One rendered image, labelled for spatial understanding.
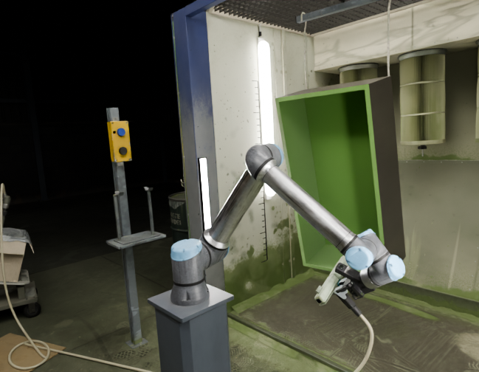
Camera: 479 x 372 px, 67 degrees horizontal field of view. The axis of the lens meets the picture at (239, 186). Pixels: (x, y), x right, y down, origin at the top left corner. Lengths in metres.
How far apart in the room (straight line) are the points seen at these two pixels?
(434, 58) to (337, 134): 1.07
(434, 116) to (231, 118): 1.58
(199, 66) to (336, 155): 1.14
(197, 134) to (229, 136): 0.30
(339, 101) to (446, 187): 1.35
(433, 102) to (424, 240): 1.10
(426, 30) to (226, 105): 1.57
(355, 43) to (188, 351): 2.73
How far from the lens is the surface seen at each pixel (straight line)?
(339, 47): 3.53
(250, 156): 1.49
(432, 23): 3.21
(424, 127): 3.23
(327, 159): 2.67
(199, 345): 1.81
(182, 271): 1.74
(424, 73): 3.26
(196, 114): 2.59
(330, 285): 1.74
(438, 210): 3.39
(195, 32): 2.71
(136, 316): 2.78
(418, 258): 3.29
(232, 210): 1.72
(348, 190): 2.67
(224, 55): 2.83
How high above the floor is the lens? 1.40
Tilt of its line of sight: 8 degrees down
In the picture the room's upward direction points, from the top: 3 degrees counter-clockwise
